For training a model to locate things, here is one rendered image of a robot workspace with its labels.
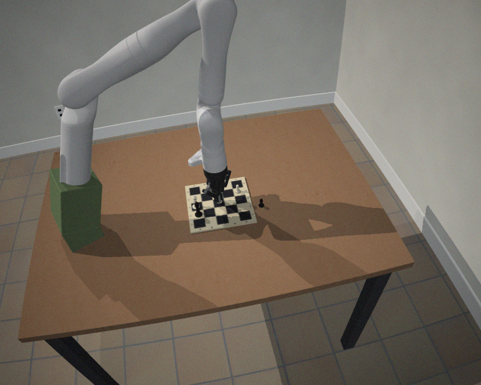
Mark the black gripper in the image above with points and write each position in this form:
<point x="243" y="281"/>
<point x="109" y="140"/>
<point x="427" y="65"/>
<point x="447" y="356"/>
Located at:
<point x="217" y="186"/>

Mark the cream and dark blue chessboard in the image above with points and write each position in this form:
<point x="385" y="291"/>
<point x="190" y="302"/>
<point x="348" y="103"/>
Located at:
<point x="236" y="209"/>

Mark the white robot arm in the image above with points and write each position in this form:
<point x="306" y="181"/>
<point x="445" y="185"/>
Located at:
<point x="79" y="91"/>

